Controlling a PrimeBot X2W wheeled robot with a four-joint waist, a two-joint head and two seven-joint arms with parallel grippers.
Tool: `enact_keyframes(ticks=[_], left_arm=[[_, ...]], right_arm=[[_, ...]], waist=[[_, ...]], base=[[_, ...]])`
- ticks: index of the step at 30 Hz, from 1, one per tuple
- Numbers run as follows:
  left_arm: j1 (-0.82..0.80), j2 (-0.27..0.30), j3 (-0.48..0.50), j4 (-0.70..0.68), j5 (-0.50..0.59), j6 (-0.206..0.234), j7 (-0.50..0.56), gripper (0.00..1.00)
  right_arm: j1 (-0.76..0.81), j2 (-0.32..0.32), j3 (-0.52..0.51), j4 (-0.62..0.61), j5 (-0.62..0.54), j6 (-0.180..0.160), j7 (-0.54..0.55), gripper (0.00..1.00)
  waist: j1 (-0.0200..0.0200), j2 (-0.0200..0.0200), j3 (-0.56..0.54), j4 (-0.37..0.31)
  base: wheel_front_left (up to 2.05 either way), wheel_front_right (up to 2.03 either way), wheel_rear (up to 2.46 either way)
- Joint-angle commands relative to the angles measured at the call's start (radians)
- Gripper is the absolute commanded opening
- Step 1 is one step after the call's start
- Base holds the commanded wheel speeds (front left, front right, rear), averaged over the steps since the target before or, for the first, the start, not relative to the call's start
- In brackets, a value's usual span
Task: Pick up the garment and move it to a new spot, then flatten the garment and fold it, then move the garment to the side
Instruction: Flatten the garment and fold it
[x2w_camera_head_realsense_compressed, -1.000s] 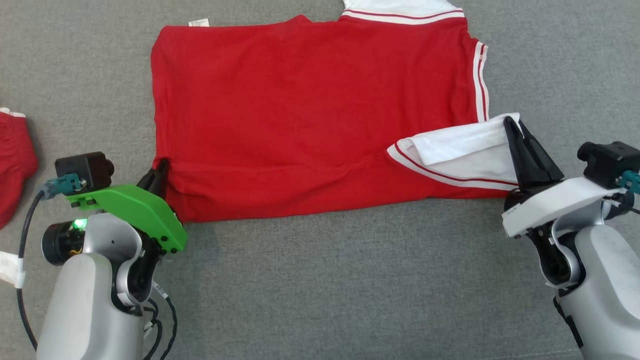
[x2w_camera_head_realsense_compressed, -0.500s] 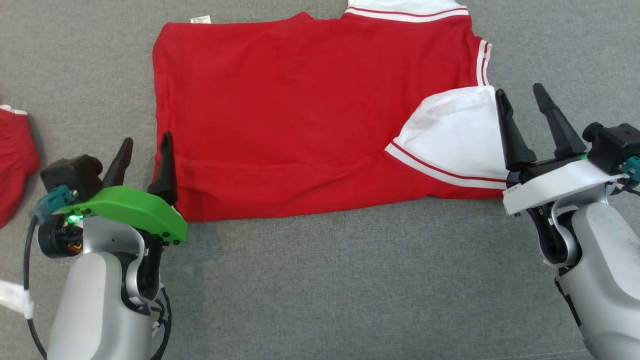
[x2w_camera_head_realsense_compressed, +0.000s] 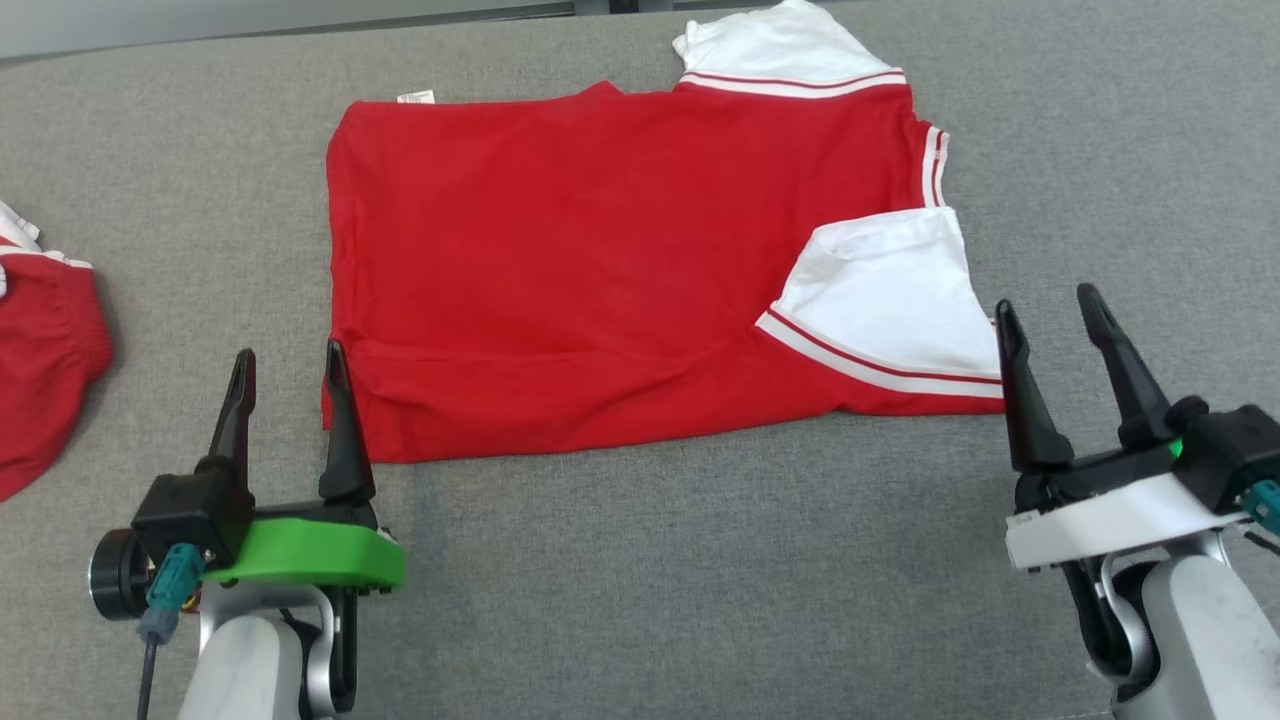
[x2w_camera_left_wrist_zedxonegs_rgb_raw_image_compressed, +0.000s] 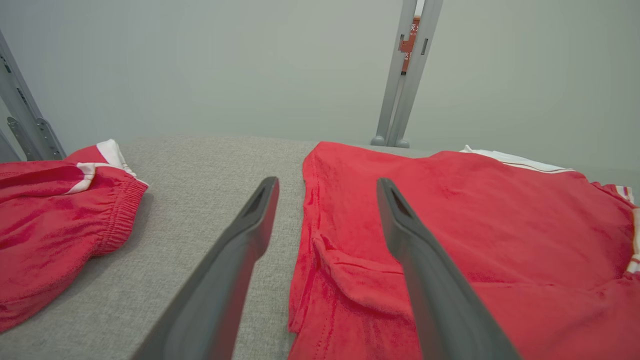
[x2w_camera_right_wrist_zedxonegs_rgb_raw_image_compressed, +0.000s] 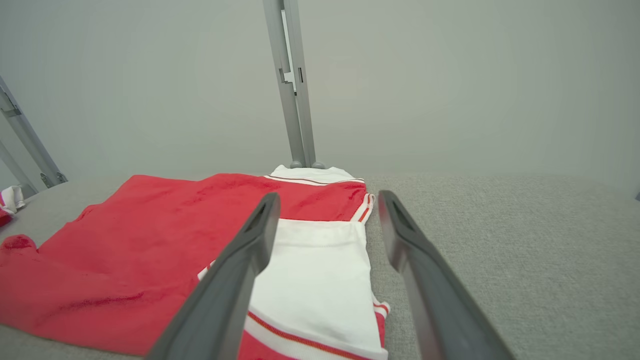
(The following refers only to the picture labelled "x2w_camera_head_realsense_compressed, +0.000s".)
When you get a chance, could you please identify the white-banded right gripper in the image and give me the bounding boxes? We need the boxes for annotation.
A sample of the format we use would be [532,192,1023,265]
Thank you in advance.
[996,283,1247,572]

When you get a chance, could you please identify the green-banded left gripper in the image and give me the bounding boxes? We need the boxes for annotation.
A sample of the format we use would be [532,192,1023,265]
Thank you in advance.
[88,339,406,621]

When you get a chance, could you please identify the red and white t-shirt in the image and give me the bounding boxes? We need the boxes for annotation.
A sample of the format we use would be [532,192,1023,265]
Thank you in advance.
[322,0,1004,464]

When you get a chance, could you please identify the red shorts with white trim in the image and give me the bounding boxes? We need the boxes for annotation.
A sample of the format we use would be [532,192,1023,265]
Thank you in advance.
[0,200,114,503]

